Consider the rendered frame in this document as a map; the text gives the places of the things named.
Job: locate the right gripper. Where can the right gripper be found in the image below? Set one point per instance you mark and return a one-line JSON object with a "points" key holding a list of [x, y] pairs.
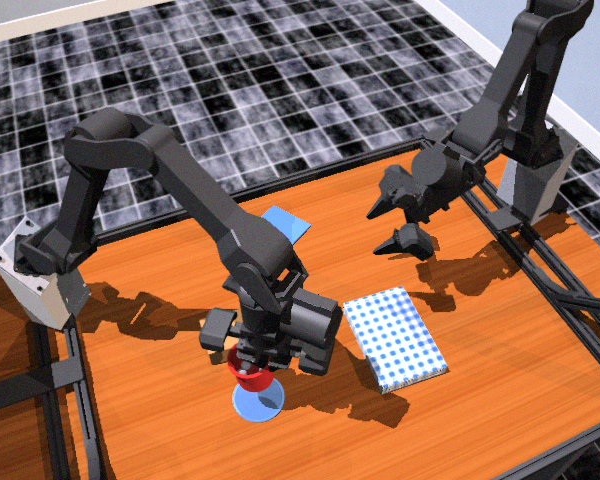
{"points": [[411, 237]]}

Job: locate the red cup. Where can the red cup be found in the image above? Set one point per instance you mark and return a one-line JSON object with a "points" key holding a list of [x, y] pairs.
{"points": [[257, 383]]}

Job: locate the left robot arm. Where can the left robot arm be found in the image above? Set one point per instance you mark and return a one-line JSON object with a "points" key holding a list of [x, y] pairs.
{"points": [[248, 245]]}

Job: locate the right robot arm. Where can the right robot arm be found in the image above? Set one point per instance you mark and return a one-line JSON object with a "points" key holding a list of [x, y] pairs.
{"points": [[484, 126]]}

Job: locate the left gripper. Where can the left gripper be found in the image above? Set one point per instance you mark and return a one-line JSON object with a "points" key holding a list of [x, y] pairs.
{"points": [[260, 344]]}

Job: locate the brown rectangular block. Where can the brown rectangular block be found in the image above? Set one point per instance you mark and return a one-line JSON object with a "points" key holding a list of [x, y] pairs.
{"points": [[216, 357]]}

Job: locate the blue round disc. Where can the blue round disc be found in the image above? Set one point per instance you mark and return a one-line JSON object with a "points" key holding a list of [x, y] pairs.
{"points": [[259, 407]]}

